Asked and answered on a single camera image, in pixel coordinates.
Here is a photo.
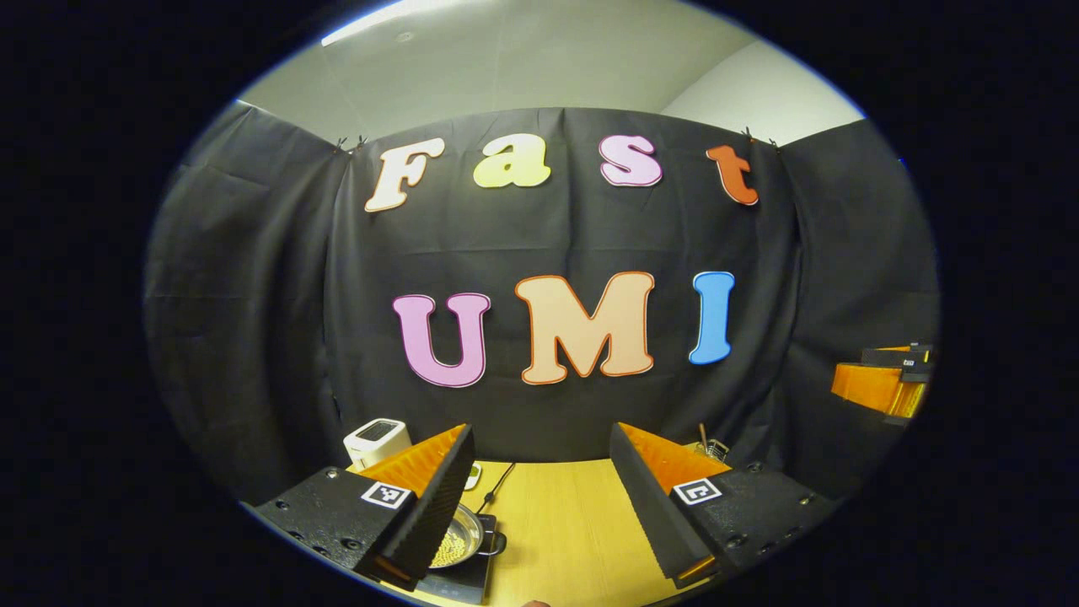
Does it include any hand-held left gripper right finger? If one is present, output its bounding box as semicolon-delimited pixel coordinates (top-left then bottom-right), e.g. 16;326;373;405
609;422;840;591

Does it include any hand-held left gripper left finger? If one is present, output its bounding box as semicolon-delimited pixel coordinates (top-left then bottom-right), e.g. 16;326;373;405
251;423;477;591

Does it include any stainless steel pot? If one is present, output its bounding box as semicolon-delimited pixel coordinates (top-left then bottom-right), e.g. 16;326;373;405
428;503;508;570

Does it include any black induction cooktop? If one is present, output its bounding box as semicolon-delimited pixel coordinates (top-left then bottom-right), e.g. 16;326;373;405
413;513;498;606

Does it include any pile of yellow soybeans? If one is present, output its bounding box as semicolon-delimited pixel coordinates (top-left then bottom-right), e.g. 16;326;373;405
430;527;473;568

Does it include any white toaster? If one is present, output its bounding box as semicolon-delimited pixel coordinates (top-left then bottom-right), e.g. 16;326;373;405
343;418;413;470

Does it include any black power cable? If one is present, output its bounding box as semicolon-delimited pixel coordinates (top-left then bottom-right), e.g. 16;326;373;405
479;462;517;515

